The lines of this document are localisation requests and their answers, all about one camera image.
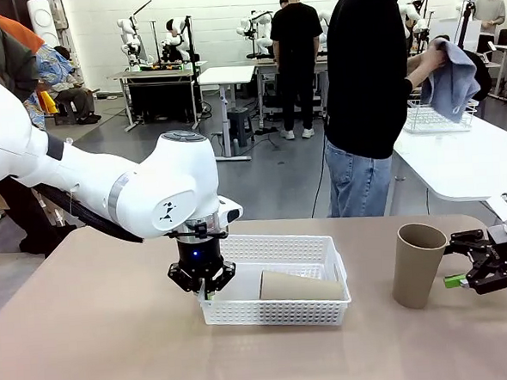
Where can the yellow object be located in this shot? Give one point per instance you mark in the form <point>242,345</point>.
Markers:
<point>49,103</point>

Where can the white perforated plastic basket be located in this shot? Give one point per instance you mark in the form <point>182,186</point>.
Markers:
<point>269,314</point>

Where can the blue-grey cloth towel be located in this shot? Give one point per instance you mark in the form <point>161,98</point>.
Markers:
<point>453,83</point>

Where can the black power strip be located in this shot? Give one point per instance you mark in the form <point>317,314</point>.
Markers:
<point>267,130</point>

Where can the black and white background robot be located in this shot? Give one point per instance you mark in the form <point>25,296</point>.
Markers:
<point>175,42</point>

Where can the dark low stool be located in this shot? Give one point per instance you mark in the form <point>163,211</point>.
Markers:
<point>64,115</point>

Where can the person's right hand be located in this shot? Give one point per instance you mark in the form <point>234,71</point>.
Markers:
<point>436,54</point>

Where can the grey plastic stool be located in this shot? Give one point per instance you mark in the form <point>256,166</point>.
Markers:
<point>237,122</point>

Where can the person in black shirt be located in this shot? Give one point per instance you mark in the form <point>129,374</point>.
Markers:
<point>357,63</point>

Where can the brown paper-look cup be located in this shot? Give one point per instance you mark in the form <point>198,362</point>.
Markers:
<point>415,270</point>
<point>298,287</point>

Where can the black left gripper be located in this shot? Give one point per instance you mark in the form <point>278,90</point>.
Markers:
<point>200,255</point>

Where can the white robot with black stand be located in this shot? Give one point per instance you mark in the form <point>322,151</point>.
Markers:
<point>417,16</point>

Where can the person's right forearm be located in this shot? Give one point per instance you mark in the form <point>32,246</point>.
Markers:
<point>418,71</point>

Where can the white side table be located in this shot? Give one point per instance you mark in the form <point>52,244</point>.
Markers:
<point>449,161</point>

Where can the blue patterned garment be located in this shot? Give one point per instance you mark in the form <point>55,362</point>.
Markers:
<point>52,64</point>

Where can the person in dark green jacket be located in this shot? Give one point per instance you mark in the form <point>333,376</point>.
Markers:
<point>0,63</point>

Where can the standing person in grey top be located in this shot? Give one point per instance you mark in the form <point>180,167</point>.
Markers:
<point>490,12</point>

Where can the black tripod stand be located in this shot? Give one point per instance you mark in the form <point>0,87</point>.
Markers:
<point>464,24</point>

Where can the white background robot arms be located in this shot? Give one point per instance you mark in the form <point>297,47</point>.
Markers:
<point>263,34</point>

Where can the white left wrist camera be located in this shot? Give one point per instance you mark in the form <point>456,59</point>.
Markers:
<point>231,213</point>

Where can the seated person with bowed head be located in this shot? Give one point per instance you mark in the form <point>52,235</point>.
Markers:
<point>73,102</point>

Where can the white tower air conditioner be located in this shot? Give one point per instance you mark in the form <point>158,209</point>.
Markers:
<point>42,17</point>

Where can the white standing desk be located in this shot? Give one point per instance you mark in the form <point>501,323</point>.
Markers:
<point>225,74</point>

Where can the workbench with black panel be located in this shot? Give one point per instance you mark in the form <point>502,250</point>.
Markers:
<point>161,92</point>

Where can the standing man in black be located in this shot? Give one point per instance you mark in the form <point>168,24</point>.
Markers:
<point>295,32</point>

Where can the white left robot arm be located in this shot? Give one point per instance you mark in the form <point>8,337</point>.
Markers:
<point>170,169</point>

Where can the white background workbench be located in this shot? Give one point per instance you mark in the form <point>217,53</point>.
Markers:
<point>267,64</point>

